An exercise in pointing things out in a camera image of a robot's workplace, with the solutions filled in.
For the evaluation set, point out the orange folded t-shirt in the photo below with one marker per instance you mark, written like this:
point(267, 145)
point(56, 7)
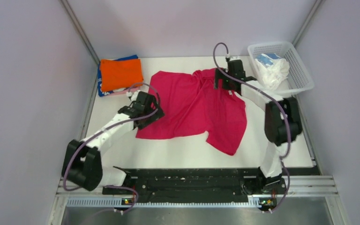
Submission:
point(120, 74)

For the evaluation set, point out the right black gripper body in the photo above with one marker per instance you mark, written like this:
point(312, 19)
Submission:
point(227, 79)

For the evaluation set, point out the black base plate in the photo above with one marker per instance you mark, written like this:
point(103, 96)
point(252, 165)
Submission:
point(228, 185)

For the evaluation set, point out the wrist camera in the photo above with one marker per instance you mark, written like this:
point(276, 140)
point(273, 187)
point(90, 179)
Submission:
point(132, 95)
point(229, 58)

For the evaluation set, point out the white cable duct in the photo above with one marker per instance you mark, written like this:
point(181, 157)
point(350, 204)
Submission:
point(119, 203)

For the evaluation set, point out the blue folded t-shirt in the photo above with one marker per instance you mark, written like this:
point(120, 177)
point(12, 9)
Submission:
point(99, 77)

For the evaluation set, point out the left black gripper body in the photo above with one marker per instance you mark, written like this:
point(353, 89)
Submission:
point(153, 117)

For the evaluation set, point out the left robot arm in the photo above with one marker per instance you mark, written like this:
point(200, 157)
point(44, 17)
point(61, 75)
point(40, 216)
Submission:
point(83, 159)

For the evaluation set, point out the white plastic basket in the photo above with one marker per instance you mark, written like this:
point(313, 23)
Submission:
point(298, 80)

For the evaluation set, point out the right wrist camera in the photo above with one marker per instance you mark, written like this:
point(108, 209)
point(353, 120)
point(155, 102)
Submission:
point(229, 58)

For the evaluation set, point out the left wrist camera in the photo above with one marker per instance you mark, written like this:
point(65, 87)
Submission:
point(132, 95)

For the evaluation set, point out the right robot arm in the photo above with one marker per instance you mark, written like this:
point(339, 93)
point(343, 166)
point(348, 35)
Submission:
point(282, 124)

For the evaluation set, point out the white crumpled t-shirt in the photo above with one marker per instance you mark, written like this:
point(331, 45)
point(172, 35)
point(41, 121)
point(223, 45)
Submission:
point(273, 76)

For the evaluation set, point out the light pink folded t-shirt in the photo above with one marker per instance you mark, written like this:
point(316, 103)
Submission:
point(121, 92)

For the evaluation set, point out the aluminium rail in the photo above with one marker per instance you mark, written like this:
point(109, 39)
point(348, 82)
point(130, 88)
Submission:
point(299, 186)

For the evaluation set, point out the light blue cloth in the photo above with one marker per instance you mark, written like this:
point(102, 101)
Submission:
point(268, 59)

